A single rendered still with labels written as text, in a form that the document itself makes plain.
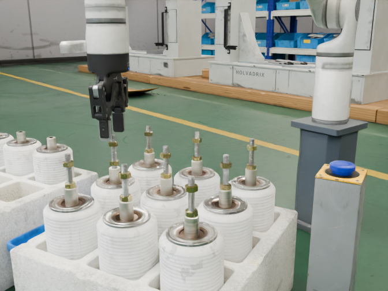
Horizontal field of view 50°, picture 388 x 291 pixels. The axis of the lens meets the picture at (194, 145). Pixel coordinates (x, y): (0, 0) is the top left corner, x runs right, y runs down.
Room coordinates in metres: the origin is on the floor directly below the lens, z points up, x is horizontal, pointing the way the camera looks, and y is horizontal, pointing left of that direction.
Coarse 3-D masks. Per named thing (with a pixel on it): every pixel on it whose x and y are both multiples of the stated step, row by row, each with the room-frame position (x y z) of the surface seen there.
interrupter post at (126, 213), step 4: (120, 200) 0.61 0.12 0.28; (132, 200) 0.61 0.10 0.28; (120, 204) 0.61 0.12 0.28; (124, 204) 0.60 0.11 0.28; (128, 204) 0.60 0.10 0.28; (132, 204) 0.61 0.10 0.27; (120, 208) 0.61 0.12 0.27; (124, 208) 0.60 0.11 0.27; (128, 208) 0.60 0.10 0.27; (132, 208) 0.61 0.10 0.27; (120, 212) 0.61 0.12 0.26; (124, 212) 0.60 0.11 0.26; (128, 212) 0.60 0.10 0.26; (132, 212) 0.61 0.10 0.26; (120, 216) 0.61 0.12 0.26; (124, 216) 0.60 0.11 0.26; (128, 216) 0.60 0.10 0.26; (132, 216) 0.61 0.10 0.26; (124, 220) 0.60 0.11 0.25; (128, 220) 0.60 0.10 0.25
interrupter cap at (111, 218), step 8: (136, 208) 0.64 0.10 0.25; (144, 208) 0.64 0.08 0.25; (104, 216) 0.61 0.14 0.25; (112, 216) 0.61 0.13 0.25; (136, 216) 0.62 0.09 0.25; (144, 216) 0.61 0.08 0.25; (112, 224) 0.58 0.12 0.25; (120, 224) 0.58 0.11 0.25; (128, 224) 0.58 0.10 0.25; (136, 224) 0.58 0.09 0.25
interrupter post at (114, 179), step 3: (111, 168) 0.77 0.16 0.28; (117, 168) 0.77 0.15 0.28; (120, 168) 0.77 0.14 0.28; (111, 171) 0.76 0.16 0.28; (114, 171) 0.76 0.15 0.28; (117, 171) 0.77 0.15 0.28; (111, 174) 0.76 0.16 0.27; (114, 174) 0.76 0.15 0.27; (117, 174) 0.76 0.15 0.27; (111, 177) 0.76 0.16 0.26; (114, 177) 0.76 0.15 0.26; (117, 177) 0.76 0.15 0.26; (111, 180) 0.76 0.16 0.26; (114, 180) 0.76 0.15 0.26; (117, 180) 0.76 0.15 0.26; (120, 180) 0.77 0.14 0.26; (111, 183) 0.76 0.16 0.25; (114, 183) 0.76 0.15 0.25; (117, 183) 0.76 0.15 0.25
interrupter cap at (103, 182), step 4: (104, 176) 0.80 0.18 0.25; (108, 176) 0.80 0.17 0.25; (96, 180) 0.77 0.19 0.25; (100, 180) 0.78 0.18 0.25; (104, 180) 0.78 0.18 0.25; (108, 180) 0.78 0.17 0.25; (128, 180) 0.77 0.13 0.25; (132, 180) 0.78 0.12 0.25; (96, 184) 0.75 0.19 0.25; (100, 184) 0.75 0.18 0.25; (104, 184) 0.75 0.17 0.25; (108, 184) 0.76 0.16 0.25; (112, 184) 0.76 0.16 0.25; (116, 184) 0.76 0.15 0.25; (120, 184) 0.75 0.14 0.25; (128, 184) 0.75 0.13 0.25; (132, 184) 0.76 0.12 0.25; (104, 188) 0.74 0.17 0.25; (108, 188) 0.74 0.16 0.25; (112, 188) 0.74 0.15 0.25; (116, 188) 0.74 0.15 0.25; (120, 188) 0.74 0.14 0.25
